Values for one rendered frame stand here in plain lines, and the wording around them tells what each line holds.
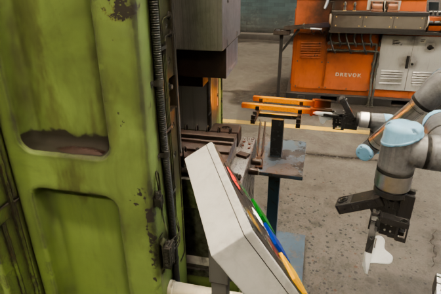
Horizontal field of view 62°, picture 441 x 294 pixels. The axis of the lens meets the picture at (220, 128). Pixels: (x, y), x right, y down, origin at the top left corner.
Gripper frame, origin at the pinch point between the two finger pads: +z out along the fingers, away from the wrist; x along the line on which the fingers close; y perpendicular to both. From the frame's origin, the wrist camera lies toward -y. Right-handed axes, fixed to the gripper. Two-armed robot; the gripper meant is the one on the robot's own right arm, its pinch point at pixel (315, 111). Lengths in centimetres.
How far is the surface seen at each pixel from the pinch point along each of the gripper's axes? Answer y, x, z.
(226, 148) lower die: -5, -60, 29
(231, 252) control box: -22, -128, 9
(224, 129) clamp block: -4, -42, 34
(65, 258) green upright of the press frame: 25, -96, 75
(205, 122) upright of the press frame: -2, -33, 46
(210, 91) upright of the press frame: -16, -32, 43
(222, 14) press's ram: -53, -72, 27
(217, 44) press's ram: -44, -72, 28
